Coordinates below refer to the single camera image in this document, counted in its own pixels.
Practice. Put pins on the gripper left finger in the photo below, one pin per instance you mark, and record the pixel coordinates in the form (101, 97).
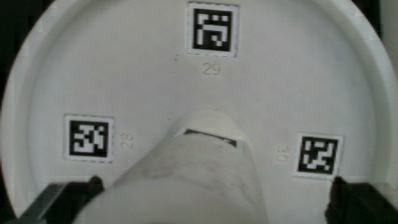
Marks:
(61, 202)

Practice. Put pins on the white round table top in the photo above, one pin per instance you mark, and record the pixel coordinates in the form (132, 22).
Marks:
(130, 61)

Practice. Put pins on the white cylindrical table leg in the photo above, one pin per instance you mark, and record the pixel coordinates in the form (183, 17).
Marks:
(192, 184)

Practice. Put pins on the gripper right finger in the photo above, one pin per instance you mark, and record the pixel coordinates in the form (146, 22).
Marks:
(357, 205)

